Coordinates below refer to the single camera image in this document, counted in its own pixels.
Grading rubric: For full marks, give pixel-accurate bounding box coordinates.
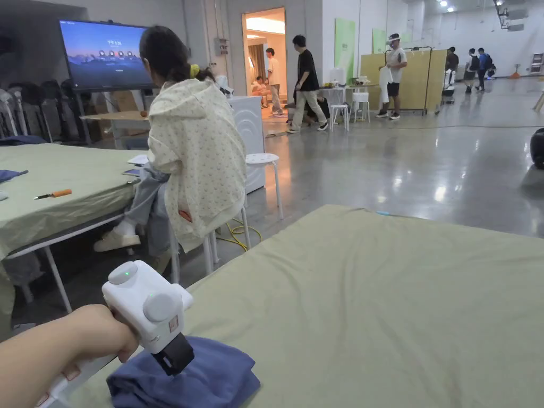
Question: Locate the white square stool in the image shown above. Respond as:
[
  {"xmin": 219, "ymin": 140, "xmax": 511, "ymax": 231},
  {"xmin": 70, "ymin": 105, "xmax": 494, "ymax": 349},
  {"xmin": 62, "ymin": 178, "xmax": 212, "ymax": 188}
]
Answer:
[{"xmin": 351, "ymin": 91, "xmax": 371, "ymax": 124}]

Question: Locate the dark blue cloth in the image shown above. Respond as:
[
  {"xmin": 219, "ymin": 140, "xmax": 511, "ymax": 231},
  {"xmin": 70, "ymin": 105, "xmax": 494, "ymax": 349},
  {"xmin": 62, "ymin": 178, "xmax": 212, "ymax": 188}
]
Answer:
[{"xmin": 0, "ymin": 168, "xmax": 30, "ymax": 184}]

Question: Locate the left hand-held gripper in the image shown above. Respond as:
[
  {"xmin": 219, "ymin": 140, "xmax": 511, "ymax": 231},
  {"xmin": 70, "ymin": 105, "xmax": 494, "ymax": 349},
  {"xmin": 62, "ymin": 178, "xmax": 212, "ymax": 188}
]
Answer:
[{"xmin": 101, "ymin": 260, "xmax": 196, "ymax": 377}]

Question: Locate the table with pale green sheet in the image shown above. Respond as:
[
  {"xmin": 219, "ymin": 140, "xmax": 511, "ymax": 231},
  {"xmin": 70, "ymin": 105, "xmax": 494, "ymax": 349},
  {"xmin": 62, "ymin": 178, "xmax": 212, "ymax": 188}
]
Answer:
[{"xmin": 0, "ymin": 142, "xmax": 150, "ymax": 313}]

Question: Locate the group of people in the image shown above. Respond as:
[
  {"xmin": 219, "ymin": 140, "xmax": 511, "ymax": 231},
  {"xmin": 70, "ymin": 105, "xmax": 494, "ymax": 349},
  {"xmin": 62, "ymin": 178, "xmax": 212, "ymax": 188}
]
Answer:
[{"xmin": 444, "ymin": 46, "xmax": 497, "ymax": 95}]

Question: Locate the white washing machine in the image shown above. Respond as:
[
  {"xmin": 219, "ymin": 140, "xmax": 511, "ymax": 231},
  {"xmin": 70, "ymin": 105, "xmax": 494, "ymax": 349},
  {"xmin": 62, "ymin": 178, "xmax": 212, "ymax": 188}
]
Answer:
[{"xmin": 227, "ymin": 95, "xmax": 267, "ymax": 194}]

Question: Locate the wooden table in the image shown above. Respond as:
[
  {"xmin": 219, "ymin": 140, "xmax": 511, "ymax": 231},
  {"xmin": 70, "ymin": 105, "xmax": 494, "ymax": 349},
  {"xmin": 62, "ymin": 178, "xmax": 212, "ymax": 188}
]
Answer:
[{"xmin": 80, "ymin": 109, "xmax": 152, "ymax": 149}]

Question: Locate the white robot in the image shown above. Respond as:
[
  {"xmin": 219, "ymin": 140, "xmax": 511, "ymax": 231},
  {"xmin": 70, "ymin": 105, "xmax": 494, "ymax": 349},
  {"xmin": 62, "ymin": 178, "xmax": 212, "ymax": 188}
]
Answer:
[{"xmin": 441, "ymin": 67, "xmax": 458, "ymax": 105}]

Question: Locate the large television screen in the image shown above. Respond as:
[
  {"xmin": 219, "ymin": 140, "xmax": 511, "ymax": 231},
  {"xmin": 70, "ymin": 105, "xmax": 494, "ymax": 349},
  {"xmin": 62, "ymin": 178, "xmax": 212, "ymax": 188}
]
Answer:
[{"xmin": 58, "ymin": 19, "xmax": 162, "ymax": 92}]

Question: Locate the white round stool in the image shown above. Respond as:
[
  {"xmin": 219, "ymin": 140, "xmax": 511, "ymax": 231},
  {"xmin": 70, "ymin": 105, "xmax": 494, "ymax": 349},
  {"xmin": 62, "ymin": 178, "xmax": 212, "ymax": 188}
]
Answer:
[
  {"xmin": 329, "ymin": 104, "xmax": 350, "ymax": 131},
  {"xmin": 169, "ymin": 203, "xmax": 252, "ymax": 285},
  {"xmin": 244, "ymin": 152, "xmax": 285, "ymax": 220}
]

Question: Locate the yellow cable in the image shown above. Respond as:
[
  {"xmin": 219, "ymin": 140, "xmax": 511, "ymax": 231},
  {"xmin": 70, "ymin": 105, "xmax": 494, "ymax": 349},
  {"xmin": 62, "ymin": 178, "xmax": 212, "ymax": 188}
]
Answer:
[{"xmin": 216, "ymin": 218, "xmax": 261, "ymax": 252}]

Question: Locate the bed with pale green sheet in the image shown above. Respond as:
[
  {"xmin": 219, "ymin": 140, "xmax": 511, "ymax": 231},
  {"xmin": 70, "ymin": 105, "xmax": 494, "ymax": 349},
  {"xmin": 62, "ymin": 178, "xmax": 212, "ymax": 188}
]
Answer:
[{"xmin": 36, "ymin": 203, "xmax": 544, "ymax": 408}]

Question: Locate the person's left hand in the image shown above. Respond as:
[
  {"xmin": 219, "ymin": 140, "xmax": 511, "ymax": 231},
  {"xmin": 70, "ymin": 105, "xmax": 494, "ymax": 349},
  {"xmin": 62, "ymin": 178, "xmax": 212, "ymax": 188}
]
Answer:
[{"xmin": 72, "ymin": 303, "xmax": 141, "ymax": 363}]

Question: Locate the dark blue garment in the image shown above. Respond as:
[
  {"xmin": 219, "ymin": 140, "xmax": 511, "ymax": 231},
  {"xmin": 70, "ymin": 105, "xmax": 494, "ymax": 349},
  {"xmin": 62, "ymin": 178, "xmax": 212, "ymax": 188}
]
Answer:
[{"xmin": 106, "ymin": 335, "xmax": 261, "ymax": 408}]

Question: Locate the person's left forearm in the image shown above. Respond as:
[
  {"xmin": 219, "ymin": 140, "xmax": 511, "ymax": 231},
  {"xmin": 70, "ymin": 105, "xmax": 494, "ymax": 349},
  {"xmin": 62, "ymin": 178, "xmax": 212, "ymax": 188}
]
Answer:
[{"xmin": 0, "ymin": 308, "xmax": 86, "ymax": 402}]

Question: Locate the orange-handled tool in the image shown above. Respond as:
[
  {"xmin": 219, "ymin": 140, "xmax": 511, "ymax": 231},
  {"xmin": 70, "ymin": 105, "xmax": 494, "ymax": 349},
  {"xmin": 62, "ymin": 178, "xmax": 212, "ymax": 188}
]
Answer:
[{"xmin": 33, "ymin": 189, "xmax": 73, "ymax": 201}]

